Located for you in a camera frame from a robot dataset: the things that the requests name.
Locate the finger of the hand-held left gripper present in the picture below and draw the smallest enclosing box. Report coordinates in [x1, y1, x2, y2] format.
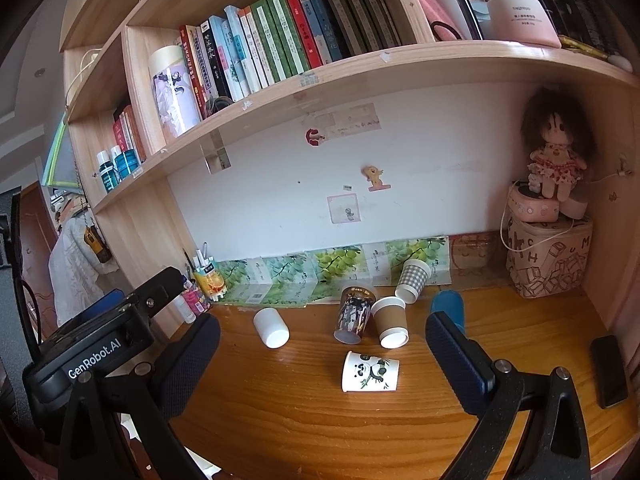
[130, 266, 184, 322]

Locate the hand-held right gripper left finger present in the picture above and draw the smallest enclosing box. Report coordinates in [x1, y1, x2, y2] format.
[58, 313, 222, 480]

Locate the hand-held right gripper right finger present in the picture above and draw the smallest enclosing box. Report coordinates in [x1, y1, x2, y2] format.
[425, 289, 592, 480]

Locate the brown sleeved paper cup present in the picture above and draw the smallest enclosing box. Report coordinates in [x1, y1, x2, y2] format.
[370, 296, 409, 350]

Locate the checked paper cup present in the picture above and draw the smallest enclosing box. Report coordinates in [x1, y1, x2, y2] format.
[394, 258, 432, 305]

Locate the panda print paper cup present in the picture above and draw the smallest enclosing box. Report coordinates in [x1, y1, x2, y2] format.
[341, 350, 401, 394]

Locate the plain white paper cup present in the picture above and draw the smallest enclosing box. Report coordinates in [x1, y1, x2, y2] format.
[253, 306, 290, 350]

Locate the dark printed paper cup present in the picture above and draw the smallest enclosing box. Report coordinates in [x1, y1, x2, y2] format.
[333, 285, 376, 345]

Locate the small white cup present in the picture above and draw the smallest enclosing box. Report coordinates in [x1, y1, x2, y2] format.
[559, 194, 589, 221]

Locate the small pink bottle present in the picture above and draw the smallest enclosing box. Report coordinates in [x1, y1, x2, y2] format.
[180, 279, 211, 317]

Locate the orange pen holder with pens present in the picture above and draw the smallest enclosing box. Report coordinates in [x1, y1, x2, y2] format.
[191, 243, 230, 304]

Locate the grape print tissue box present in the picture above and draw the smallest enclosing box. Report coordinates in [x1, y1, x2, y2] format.
[216, 258, 274, 306]
[311, 244, 367, 304]
[361, 242, 402, 287]
[250, 254, 319, 309]
[384, 234, 452, 287]

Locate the orange hanging tag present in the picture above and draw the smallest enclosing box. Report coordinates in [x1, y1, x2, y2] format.
[82, 226, 114, 264]

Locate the white lace cloth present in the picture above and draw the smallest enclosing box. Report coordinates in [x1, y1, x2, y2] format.
[47, 204, 122, 328]

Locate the red patterned box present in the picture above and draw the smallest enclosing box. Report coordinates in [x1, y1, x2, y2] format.
[449, 233, 502, 273]

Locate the blue bottle with white cap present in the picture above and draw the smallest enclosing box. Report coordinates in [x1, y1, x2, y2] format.
[97, 149, 120, 194]
[111, 145, 141, 182]

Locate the printed fabric storage bag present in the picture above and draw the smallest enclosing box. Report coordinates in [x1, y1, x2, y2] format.
[504, 215, 594, 302]

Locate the black smartphone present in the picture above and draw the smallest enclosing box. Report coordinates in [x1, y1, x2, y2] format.
[589, 334, 629, 410]

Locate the small row of red books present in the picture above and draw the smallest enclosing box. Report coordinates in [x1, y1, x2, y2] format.
[112, 104, 147, 164]

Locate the green framed board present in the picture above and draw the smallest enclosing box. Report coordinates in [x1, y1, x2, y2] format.
[41, 109, 84, 192]

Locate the pink round device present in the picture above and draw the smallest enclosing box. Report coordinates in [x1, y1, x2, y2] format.
[507, 182, 561, 224]

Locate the printed cylinder tube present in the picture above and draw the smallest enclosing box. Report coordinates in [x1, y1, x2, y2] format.
[149, 45, 202, 141]

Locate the plush doll with brown hair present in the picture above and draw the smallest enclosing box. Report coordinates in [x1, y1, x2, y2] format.
[521, 86, 599, 207]

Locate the row of colourful books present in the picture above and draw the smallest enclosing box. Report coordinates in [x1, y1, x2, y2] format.
[178, 0, 404, 122]

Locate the wooden bookshelf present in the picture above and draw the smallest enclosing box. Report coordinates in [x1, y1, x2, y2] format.
[58, 0, 640, 323]

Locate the pink lotion tube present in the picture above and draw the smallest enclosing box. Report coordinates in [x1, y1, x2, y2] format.
[486, 0, 562, 49]

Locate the pink pouch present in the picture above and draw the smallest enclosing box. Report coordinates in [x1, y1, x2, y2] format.
[416, 0, 464, 44]

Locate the row of dark books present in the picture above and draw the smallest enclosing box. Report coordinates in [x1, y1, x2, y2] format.
[439, 0, 622, 57]

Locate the pink square wall note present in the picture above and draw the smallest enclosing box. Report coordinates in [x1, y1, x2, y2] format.
[327, 194, 360, 225]

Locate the orange animal wall sticker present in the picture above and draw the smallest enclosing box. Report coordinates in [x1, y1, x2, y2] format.
[363, 163, 391, 193]

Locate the white cable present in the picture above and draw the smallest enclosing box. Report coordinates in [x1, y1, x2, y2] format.
[499, 157, 632, 253]

